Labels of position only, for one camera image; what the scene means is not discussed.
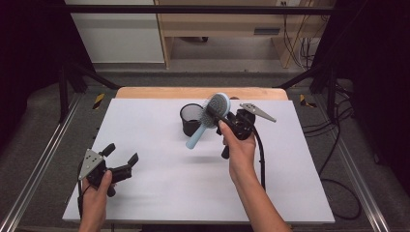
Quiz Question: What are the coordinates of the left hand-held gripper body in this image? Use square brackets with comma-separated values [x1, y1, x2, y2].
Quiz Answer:
[77, 148, 133, 198]

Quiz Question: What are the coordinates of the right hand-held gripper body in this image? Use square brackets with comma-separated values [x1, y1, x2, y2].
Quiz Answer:
[216, 102, 278, 160]

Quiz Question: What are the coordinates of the light blue hairbrush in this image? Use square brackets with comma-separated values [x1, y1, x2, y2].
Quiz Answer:
[186, 92, 232, 151]

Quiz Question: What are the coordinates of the black mesh pen holder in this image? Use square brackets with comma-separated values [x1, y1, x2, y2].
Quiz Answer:
[179, 102, 207, 137]

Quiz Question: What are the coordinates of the person's right hand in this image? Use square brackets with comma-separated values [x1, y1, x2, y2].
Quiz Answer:
[218, 120, 257, 186]

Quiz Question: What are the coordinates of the person's left hand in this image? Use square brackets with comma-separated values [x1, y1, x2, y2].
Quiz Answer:
[80, 169, 114, 212]

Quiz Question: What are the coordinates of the wooden table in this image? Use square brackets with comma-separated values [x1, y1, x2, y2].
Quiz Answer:
[115, 86, 289, 101]

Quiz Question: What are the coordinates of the white table sheet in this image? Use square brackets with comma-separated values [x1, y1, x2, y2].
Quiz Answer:
[62, 98, 337, 225]

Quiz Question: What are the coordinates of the yellow black tape marker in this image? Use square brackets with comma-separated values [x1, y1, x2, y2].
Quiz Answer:
[92, 93, 106, 110]
[299, 94, 318, 108]

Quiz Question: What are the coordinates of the wooden desk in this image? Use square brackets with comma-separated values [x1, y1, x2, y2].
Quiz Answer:
[154, 0, 337, 70]

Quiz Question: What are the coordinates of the white cabinet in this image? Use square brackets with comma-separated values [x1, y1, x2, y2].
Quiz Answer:
[64, 0, 165, 64]

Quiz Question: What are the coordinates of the black curtain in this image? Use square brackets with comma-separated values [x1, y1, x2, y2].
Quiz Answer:
[0, 0, 95, 153]
[311, 0, 410, 188]

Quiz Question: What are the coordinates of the white power strip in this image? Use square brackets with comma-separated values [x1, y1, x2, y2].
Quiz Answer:
[276, 0, 301, 8]

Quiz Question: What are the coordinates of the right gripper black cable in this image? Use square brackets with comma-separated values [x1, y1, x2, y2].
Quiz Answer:
[250, 125, 267, 191]

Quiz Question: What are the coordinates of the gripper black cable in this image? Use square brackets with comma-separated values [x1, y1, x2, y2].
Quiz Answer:
[250, 125, 267, 191]
[76, 162, 86, 220]

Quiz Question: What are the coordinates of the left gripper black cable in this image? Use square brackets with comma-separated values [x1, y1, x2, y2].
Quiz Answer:
[76, 162, 86, 220]

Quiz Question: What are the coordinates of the aluminium floor rail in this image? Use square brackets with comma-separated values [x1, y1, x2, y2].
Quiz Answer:
[313, 93, 392, 232]
[0, 93, 83, 232]

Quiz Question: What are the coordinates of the black frame strut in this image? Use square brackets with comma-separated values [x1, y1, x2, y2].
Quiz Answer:
[58, 61, 122, 124]
[273, 62, 340, 125]

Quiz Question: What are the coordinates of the black floor cable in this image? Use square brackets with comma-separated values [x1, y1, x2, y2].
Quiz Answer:
[303, 81, 363, 221]

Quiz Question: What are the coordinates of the black cable bundle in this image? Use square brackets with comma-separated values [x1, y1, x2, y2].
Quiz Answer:
[299, 38, 316, 69]

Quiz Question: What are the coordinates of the black socket cable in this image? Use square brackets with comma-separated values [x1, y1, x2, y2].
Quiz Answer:
[282, 5, 308, 71]

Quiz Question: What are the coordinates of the black frame bar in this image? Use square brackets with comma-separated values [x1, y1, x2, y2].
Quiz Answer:
[47, 4, 337, 15]

